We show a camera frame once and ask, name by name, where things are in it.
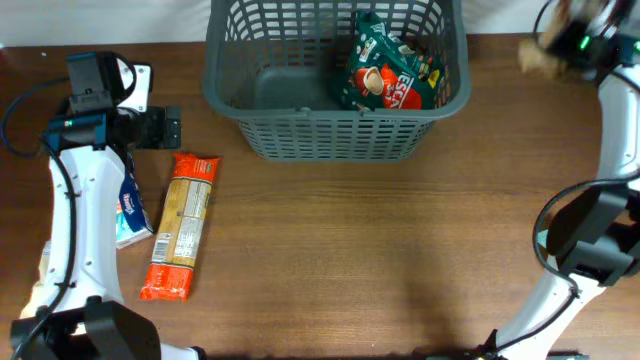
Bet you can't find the brown snack bag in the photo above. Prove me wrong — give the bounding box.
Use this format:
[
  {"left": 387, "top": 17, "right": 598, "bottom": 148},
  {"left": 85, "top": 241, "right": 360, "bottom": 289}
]
[{"left": 517, "top": 0, "right": 576, "bottom": 81}]

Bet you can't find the green Nescafe coffee bag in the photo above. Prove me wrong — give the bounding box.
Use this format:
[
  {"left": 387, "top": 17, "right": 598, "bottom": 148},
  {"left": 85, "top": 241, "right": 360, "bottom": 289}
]
[{"left": 330, "top": 11, "right": 446, "bottom": 111}]

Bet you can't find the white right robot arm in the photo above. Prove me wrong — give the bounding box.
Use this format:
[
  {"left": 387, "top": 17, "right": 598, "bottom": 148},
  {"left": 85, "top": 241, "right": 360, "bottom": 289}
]
[{"left": 474, "top": 1, "right": 639, "bottom": 359}]

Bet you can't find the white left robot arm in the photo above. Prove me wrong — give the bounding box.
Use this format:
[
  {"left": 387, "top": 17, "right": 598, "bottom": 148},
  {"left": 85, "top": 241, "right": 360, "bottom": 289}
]
[{"left": 10, "top": 103, "right": 206, "bottom": 359}]

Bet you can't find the Kleenex tissue multipack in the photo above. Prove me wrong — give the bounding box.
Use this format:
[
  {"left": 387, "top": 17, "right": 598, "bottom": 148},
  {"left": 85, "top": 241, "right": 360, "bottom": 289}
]
[{"left": 116, "top": 154, "right": 153, "bottom": 249}]

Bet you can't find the grey plastic basket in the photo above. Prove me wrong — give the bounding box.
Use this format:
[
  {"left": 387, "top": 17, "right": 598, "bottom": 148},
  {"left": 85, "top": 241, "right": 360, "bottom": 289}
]
[{"left": 202, "top": 0, "right": 471, "bottom": 162}]

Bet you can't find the orange spaghetti packet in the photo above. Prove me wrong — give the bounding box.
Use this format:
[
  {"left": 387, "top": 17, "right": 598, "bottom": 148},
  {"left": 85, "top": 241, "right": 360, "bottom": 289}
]
[{"left": 139, "top": 153, "right": 220, "bottom": 301}]

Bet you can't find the beige crumpled packet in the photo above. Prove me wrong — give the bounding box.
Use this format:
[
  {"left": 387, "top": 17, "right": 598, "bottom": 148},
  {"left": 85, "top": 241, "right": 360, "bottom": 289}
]
[{"left": 20, "top": 241, "right": 51, "bottom": 319}]

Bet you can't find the teal small sachet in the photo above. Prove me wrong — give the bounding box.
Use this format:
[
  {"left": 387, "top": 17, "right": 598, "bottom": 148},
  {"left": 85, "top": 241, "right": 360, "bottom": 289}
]
[{"left": 535, "top": 230, "right": 548, "bottom": 249}]

